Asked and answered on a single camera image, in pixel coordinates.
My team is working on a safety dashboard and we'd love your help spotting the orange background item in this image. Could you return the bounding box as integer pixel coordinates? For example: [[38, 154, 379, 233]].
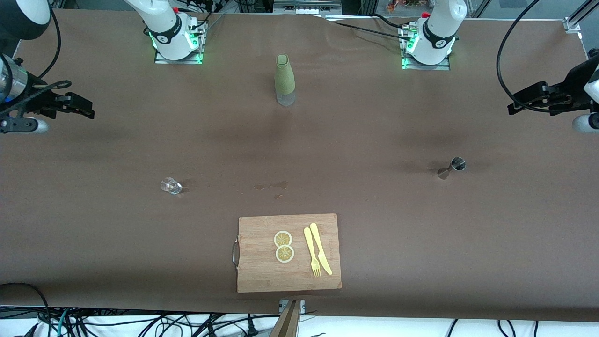
[[387, 0, 422, 13]]

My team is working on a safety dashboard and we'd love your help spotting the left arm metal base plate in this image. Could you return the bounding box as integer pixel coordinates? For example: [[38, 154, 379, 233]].
[[400, 26, 451, 71]]

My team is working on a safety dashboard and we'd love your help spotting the thick black floor cable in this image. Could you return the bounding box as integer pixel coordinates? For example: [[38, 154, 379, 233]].
[[0, 282, 52, 337]]

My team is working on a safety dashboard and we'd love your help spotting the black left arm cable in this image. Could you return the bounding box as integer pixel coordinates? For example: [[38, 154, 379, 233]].
[[496, 0, 555, 113]]

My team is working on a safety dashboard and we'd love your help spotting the black base cable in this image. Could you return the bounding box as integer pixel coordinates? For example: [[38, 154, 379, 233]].
[[323, 13, 415, 45]]

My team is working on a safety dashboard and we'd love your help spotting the yellow plastic fork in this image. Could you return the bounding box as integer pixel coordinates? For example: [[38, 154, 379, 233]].
[[303, 227, 322, 278]]

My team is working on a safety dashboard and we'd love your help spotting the metal jigger measuring cup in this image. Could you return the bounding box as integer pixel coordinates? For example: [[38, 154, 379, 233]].
[[437, 157, 466, 180]]

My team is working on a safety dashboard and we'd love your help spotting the aluminium frame corner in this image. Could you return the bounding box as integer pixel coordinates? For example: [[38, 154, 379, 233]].
[[564, 0, 599, 33]]

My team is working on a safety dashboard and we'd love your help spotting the green sleeved glass bottle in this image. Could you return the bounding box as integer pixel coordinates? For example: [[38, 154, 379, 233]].
[[274, 54, 296, 106]]

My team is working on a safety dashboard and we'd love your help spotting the teal cable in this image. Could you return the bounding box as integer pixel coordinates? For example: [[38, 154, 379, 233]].
[[55, 309, 72, 337]]

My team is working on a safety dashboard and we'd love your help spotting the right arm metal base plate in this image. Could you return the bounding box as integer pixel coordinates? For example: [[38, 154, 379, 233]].
[[154, 21, 206, 65]]

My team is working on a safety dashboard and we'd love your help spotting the grey power strip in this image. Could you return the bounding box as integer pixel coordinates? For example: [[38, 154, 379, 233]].
[[273, 0, 343, 15]]

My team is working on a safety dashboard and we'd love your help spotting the yellow plastic knife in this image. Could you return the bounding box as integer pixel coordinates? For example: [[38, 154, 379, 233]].
[[309, 223, 333, 276]]

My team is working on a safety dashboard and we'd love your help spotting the wooden post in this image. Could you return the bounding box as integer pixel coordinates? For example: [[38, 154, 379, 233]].
[[269, 300, 302, 337]]

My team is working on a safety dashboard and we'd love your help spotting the wooden cutting board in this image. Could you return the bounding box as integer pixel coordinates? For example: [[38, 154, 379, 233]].
[[232, 213, 342, 293]]

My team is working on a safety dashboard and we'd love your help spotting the brown table cover sheet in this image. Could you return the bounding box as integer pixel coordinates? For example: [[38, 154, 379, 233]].
[[0, 8, 599, 323]]

